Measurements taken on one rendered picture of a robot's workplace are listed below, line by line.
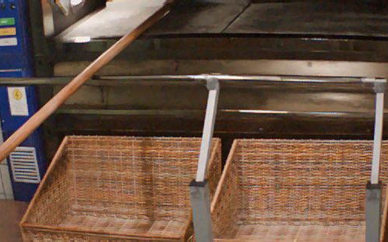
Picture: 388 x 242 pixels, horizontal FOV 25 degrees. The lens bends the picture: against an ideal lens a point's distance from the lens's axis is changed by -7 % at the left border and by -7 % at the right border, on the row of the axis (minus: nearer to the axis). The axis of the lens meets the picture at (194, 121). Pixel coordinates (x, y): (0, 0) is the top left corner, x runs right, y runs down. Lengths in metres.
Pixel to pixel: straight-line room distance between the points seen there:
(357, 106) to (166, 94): 0.64
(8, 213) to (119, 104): 0.61
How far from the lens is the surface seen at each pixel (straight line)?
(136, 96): 3.09
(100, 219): 3.17
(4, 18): 3.19
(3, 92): 3.28
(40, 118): 2.35
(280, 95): 2.95
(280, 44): 2.90
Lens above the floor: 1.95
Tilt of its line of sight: 20 degrees down
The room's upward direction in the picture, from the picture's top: 6 degrees counter-clockwise
